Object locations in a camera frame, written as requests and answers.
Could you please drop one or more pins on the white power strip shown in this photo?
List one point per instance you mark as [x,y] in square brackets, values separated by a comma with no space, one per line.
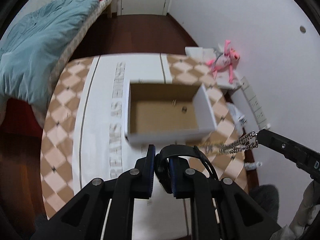
[255,102]

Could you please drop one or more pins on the person's right forearm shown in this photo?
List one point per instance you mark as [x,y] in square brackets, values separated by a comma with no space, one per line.
[310,205]

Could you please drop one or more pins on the round grey wall cap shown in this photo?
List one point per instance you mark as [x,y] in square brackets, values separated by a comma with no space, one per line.
[302,29]

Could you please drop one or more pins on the bed mattress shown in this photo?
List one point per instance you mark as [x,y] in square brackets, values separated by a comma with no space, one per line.
[82,30]

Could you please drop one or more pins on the crumpled white plastic wrap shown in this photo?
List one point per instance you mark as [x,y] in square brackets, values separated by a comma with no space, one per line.
[236,115]

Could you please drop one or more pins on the white cardboard box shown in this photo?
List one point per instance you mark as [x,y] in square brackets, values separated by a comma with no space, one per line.
[162,110]

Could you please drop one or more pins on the checkered tablecloth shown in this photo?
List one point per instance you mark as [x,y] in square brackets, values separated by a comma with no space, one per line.
[60,120]

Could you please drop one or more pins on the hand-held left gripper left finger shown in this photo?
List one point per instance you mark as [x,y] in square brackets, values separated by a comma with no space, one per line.
[150,165]

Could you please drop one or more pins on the light blue duvet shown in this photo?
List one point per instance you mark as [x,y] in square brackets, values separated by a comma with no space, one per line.
[37,42]

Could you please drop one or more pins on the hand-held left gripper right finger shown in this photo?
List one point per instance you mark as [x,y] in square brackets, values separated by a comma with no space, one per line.
[173,180]

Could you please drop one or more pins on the black wristwatch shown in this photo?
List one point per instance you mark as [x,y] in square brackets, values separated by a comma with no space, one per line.
[180,149]

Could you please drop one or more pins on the pink plush toy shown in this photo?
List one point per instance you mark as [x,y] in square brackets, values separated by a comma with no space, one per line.
[225,60]

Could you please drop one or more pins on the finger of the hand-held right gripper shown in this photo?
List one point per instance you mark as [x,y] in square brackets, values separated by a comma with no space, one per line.
[275,142]

